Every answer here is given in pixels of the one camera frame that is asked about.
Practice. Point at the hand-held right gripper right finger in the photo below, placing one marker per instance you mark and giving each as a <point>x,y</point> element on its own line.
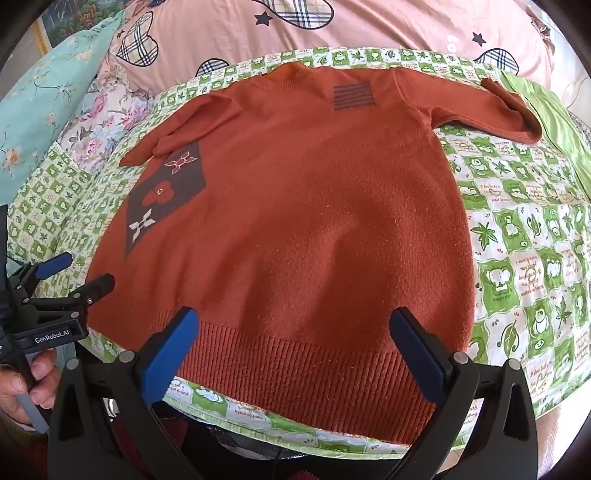
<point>418,357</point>

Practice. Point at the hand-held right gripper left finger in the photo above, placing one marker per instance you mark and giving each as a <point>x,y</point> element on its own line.
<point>170,357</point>

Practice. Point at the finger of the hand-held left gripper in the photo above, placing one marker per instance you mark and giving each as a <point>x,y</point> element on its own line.
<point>53,266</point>
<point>94,287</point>

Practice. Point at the orange knit sweater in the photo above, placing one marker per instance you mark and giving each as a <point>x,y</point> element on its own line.
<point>300,207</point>

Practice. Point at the person's left hand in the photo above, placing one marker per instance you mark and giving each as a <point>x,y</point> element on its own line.
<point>14,392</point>

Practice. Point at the green checked quilt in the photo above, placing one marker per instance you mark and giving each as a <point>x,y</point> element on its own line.
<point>521,258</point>

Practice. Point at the floral bed sheet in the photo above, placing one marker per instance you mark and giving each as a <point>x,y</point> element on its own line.
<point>101,120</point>

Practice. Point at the teal floral pillow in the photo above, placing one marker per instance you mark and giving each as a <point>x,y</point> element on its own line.
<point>55,83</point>

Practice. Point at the gold framed painting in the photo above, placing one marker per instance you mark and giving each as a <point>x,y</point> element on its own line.
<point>74,14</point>

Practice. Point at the light green cloth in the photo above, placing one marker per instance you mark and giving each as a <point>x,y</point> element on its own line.
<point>554,110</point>

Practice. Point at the pale pink bed sheet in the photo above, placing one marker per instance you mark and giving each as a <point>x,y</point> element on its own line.
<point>572,78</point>

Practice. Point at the pink duvet with plaid hearts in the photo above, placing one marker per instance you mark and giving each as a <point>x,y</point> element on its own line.
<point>369,23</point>

